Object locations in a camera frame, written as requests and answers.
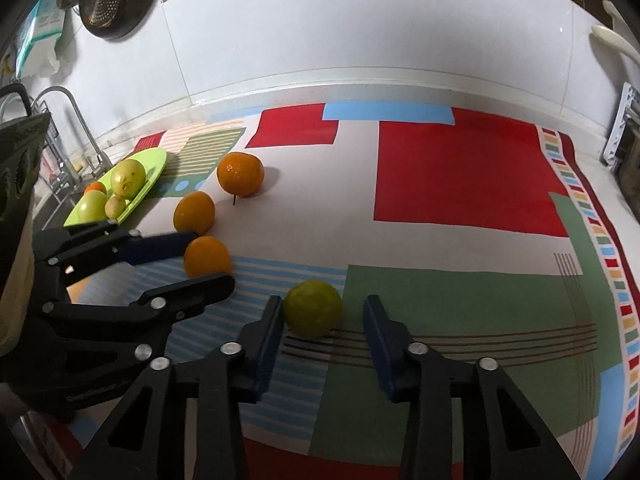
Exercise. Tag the teal white tissue box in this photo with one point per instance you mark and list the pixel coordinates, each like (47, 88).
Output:
(40, 35)

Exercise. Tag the metal pot rack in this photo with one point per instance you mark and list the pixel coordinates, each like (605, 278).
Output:
(620, 125)

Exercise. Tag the black frying pan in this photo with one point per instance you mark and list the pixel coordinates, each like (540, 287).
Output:
(125, 7)

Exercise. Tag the colourful patchwork table cloth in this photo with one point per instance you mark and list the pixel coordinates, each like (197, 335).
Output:
(450, 175)

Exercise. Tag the chrome gooseneck faucet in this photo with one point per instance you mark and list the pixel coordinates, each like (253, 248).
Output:
(75, 110)

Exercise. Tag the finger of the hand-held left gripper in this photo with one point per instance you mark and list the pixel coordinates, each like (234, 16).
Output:
(190, 295)
(150, 249)

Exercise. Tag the large yellow-green apple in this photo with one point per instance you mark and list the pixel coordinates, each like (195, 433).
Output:
(128, 178)

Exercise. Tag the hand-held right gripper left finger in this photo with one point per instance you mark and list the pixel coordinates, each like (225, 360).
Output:
(270, 345)

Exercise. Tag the green round plate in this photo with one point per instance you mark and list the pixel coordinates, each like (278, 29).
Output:
(152, 165)

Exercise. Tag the green tangerine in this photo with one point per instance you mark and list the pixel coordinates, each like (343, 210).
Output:
(313, 308)

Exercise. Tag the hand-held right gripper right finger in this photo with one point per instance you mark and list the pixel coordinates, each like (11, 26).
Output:
(381, 352)

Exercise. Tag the small orange tangerine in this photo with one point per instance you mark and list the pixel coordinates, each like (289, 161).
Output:
(240, 173)
(194, 212)
(207, 257)

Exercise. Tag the small yellow apricot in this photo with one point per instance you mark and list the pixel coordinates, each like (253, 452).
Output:
(115, 206)

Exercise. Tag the large green apple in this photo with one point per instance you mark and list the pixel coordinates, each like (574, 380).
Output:
(92, 206)

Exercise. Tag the large orange tangerine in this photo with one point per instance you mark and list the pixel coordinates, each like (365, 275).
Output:
(95, 188)

